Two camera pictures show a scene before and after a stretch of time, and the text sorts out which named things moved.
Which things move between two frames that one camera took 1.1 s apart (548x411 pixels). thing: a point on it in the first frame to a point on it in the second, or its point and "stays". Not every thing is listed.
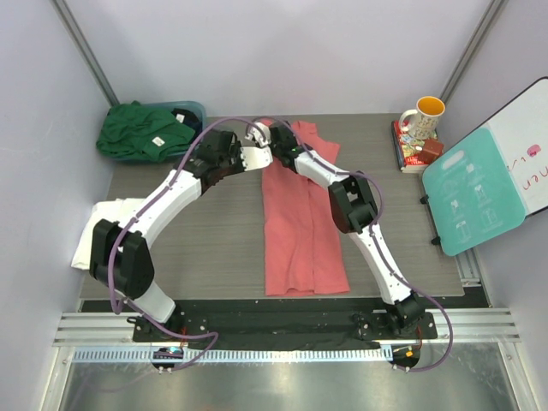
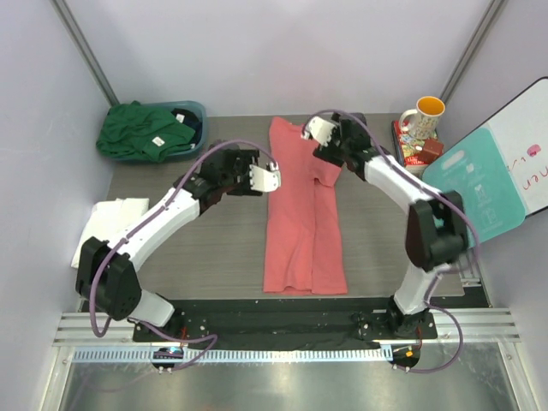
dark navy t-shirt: (190, 119) stays
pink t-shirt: (304, 252) stays
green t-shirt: (142, 133) stays
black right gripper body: (276, 151) to (336, 150)
